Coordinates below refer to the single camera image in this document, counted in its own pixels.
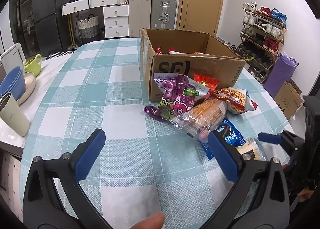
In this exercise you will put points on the dark glass cabinet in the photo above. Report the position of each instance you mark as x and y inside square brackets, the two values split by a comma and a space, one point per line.
[23, 27]

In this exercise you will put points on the person's left hand thumb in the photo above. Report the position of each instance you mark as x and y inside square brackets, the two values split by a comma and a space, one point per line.
[156, 221]

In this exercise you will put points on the green ceramic pitcher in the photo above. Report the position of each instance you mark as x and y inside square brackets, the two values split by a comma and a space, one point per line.
[34, 65]

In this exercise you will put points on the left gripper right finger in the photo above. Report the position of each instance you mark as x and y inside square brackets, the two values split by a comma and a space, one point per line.
[270, 205]

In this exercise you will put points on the person's right hand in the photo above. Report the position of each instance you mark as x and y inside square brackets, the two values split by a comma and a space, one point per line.
[305, 194]

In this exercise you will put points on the blue bowl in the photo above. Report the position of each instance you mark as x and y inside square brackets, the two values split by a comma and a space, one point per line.
[13, 83]

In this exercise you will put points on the clear cracker packet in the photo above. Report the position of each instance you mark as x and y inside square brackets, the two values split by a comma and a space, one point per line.
[251, 147]

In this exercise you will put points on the purple candy snack bag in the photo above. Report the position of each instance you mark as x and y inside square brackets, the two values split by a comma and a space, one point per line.
[180, 94]

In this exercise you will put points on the small red snack packet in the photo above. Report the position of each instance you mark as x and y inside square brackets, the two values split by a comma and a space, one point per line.
[172, 51]

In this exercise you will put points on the woven laundry basket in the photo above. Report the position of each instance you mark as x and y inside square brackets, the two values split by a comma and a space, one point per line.
[88, 27]

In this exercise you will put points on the beige tumbler cup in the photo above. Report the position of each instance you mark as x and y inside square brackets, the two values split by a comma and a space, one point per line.
[13, 116]

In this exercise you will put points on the red snack bag by box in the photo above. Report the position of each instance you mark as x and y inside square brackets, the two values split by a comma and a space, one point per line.
[211, 83]

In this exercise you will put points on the silver suitcase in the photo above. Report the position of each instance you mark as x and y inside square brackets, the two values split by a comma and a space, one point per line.
[163, 14]

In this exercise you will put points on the teal checked tablecloth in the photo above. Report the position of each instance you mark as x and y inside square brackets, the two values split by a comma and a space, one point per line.
[146, 166]

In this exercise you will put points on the brown cardboard box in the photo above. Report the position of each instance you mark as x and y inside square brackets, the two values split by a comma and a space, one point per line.
[218, 62]

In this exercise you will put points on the white drawer desk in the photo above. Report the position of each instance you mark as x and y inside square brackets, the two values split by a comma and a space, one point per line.
[115, 14]

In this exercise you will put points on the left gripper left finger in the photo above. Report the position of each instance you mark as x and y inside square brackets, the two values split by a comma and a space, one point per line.
[53, 197]

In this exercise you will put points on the black refrigerator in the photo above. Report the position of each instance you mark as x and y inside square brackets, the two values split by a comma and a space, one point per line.
[51, 26]

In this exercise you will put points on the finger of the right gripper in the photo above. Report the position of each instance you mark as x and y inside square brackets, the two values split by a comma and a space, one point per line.
[270, 138]

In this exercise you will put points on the small cardboard box on floor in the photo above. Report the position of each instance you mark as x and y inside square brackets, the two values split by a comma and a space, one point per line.
[288, 100]

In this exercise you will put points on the purple rolled mat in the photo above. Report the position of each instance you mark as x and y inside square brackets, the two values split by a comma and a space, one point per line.
[281, 72]

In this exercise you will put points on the orange biscuit roll pack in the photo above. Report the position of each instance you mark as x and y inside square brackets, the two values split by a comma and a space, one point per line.
[201, 119]

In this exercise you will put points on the blue cookie packet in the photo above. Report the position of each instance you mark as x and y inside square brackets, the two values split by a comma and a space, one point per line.
[229, 132]

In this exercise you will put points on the wooden shoe rack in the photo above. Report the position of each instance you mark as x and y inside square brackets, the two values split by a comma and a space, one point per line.
[262, 38]

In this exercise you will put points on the beige suitcase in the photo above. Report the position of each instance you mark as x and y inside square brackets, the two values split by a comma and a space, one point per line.
[139, 16]

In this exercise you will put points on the cream plate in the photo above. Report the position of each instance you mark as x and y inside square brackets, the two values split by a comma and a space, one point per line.
[30, 83]

